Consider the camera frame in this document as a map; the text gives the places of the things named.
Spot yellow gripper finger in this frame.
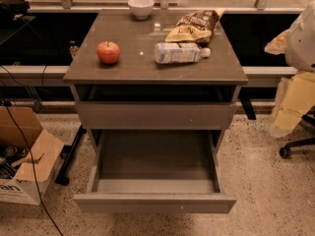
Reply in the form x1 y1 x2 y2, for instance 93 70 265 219
264 29 289 55
269 108 302 138

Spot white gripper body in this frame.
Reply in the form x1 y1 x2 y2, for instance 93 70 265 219
280 72 315 116

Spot red apple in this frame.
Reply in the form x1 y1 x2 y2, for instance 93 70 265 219
96 41 120 65

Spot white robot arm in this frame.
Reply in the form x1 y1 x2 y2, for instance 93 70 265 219
265 1 315 138

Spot grey drawer cabinet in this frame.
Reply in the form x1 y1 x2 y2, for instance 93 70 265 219
64 10 247 147

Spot open grey middle drawer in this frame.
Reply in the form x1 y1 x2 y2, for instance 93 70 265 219
74 130 236 213

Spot closed grey top drawer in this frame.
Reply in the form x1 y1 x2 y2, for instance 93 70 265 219
75 101 235 130

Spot black office chair base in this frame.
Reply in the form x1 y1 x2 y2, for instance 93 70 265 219
279 113 315 160

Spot brown chip bag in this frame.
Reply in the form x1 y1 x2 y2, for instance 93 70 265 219
165 10 220 44

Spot clear plastic water bottle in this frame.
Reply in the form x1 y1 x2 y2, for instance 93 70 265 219
155 42 211 64

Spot white ceramic bowl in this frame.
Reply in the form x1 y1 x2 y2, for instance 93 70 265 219
128 0 155 19

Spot black table leg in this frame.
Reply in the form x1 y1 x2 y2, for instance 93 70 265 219
55 126 86 186

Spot open cardboard box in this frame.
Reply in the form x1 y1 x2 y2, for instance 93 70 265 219
0 106 64 205

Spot black bag on desk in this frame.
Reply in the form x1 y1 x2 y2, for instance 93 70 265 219
0 0 30 22

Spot black cable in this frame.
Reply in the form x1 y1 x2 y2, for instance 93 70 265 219
0 64 65 236

